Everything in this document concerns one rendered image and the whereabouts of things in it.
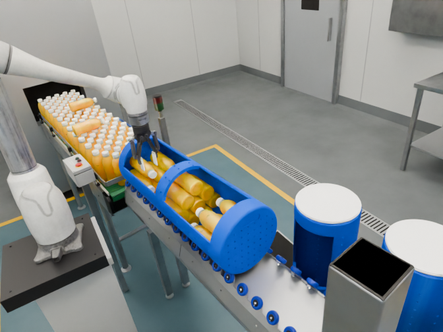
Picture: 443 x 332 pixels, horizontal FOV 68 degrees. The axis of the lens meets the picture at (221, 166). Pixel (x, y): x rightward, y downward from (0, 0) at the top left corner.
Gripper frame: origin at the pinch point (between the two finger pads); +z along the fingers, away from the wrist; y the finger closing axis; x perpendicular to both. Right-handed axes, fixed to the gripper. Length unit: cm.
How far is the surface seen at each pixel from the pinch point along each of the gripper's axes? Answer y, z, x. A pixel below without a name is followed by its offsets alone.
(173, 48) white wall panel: 259, 33, 413
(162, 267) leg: 1, 87, 18
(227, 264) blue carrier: -6, 14, -66
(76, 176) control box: -26.8, 12.4, 36.9
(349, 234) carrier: 47, 24, -81
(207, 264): -5, 27, -50
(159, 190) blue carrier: -6.6, 3.0, -21.8
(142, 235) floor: 16, 117, 92
